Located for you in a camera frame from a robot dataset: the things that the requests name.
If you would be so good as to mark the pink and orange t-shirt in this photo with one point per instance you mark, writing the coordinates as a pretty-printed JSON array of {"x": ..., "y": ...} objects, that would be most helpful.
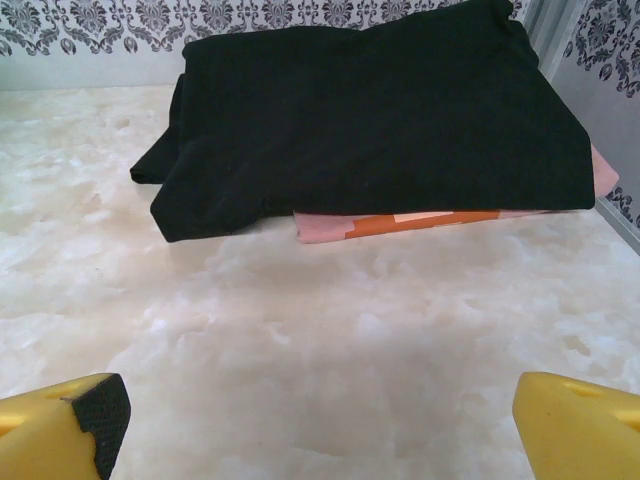
[{"x": 330, "y": 230}]

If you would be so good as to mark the aluminium side rail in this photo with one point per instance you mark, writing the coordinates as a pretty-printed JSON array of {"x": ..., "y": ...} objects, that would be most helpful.
[{"x": 622, "y": 217}]

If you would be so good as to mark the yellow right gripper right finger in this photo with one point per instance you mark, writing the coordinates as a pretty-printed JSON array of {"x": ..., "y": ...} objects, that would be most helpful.
[{"x": 580, "y": 430}]

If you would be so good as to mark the aluminium corner post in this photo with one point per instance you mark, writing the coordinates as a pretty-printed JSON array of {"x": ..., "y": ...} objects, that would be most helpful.
[{"x": 552, "y": 35}]

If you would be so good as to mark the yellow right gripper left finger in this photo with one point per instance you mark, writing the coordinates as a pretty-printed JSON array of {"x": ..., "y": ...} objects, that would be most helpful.
[{"x": 40, "y": 430}]

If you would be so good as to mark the black folded t-shirt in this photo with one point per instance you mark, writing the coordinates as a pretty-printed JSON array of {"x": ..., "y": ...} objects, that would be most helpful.
[{"x": 380, "y": 130}]

